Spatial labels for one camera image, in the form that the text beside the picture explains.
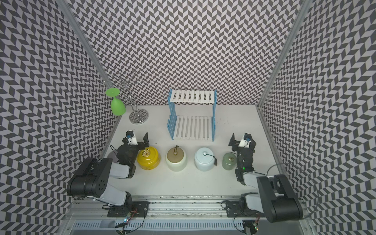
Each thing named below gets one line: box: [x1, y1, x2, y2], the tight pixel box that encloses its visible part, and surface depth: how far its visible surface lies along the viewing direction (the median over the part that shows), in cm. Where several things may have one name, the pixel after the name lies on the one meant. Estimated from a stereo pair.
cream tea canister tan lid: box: [165, 144, 188, 172], surface depth 84 cm
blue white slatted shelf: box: [166, 88, 217, 142], surface depth 105 cm
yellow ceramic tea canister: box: [136, 146, 161, 171], surface depth 84 cm
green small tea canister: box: [221, 152, 237, 171], surface depth 84 cm
